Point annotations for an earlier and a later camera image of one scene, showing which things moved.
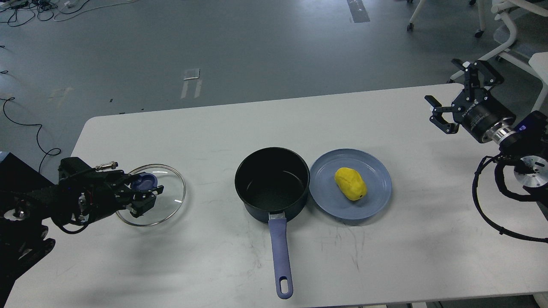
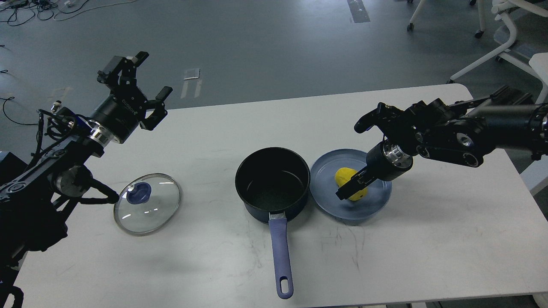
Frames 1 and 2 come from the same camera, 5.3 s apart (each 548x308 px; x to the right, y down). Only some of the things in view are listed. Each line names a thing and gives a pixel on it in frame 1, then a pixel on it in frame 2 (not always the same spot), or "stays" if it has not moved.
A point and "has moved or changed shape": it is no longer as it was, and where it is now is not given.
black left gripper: x=90 y=193 to x=119 y=116
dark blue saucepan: x=272 y=183 stays
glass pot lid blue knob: x=144 y=181 has moved or changed shape
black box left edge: x=16 y=174 stays
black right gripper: x=475 y=109 to x=386 y=161
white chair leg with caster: x=480 y=5 stays
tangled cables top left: x=19 y=12 stays
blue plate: x=327 y=195 stays
